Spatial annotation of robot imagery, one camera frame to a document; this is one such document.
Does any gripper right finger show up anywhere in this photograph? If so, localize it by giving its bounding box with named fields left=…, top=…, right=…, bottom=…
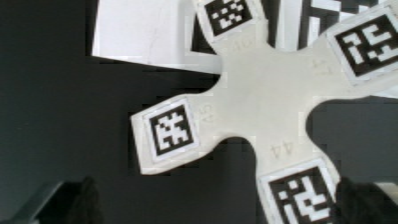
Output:
left=332, top=177, right=398, bottom=224

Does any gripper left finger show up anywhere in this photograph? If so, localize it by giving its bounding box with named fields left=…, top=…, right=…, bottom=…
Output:
left=10, top=177, right=104, bottom=224

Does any white table base foot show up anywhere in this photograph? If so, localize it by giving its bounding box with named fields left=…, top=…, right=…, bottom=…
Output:
left=131, top=0, right=398, bottom=224

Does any white fiducial marker sheet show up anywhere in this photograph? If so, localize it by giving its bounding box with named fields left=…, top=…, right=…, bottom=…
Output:
left=90, top=0, right=398, bottom=99

